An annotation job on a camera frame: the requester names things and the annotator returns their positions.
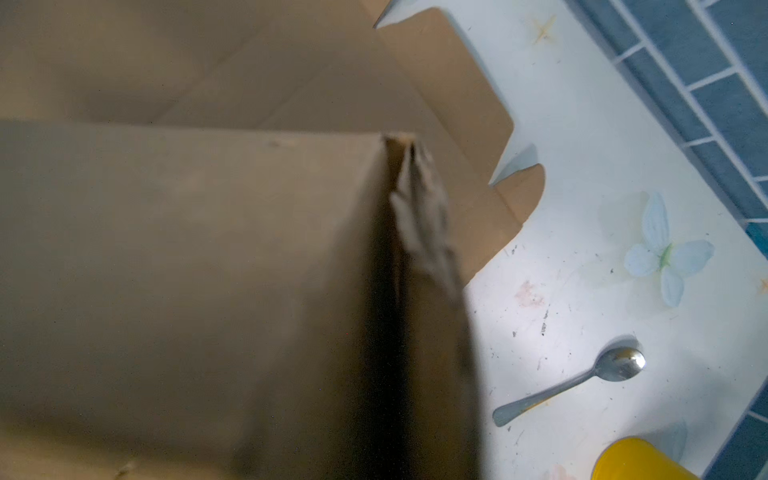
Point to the yellow pencil cup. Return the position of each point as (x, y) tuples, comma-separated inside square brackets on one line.
[(636, 459)]

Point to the metal spoon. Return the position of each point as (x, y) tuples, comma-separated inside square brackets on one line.
[(615, 364)]

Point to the brown cardboard box sheet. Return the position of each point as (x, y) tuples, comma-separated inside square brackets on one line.
[(235, 238)]

